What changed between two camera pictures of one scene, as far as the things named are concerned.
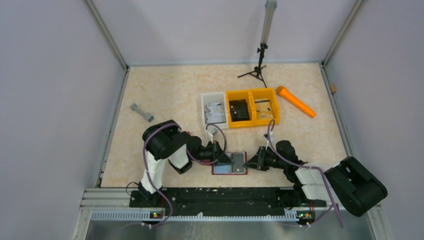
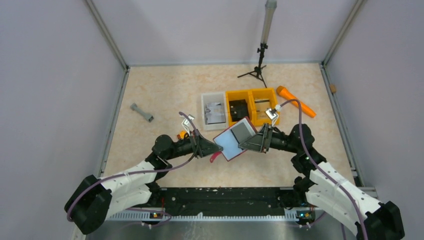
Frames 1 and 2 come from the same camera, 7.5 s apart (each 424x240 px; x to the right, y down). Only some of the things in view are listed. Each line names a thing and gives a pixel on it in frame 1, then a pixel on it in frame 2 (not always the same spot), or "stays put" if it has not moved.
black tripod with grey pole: (270, 7) stays put
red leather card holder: (239, 159) → (231, 138)
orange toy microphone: (283, 91) stays put
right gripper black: (258, 161) → (259, 142)
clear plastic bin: (215, 110) stays put
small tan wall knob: (333, 88) stays put
